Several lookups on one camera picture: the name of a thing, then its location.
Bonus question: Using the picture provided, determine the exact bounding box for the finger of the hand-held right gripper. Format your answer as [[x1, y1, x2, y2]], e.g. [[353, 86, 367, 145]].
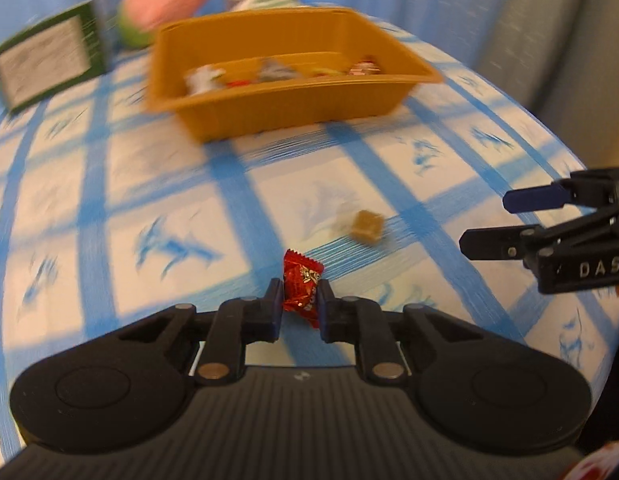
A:
[[502, 166, 619, 215], [459, 202, 619, 263]]

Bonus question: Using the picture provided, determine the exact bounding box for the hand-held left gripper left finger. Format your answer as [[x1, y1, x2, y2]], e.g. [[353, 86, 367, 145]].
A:
[[118, 277, 284, 387]]

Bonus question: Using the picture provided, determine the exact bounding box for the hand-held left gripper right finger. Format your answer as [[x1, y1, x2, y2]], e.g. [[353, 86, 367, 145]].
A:
[[318, 278, 492, 387]]

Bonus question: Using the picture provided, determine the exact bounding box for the red cartoon candy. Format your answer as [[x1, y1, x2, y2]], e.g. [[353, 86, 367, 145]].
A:
[[282, 249, 324, 330]]

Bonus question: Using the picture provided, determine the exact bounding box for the brown cube candy clear wrapper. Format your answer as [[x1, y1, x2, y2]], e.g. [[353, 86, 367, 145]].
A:
[[334, 208, 387, 246]]

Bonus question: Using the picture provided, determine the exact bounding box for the orange plastic tray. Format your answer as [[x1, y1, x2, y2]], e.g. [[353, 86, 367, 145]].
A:
[[146, 7, 445, 143]]

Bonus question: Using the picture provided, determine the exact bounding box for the white green snack packet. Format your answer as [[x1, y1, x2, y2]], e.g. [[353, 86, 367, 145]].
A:
[[184, 64, 227, 96]]

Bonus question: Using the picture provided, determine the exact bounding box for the grey curtain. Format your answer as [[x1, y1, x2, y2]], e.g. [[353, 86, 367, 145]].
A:
[[477, 0, 619, 171]]

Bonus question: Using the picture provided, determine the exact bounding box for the blue checked floral tablecloth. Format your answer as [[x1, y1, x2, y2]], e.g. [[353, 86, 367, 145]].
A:
[[0, 2, 619, 463]]

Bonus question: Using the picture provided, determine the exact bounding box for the red white printed clothing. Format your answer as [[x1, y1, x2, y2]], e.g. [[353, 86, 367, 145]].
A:
[[559, 439, 619, 480]]

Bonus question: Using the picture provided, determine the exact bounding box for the pink green plush toy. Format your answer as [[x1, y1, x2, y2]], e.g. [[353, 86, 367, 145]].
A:
[[116, 0, 218, 51]]

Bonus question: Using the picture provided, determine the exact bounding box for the green cardboard box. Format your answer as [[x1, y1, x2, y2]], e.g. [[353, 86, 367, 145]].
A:
[[0, 0, 113, 114]]

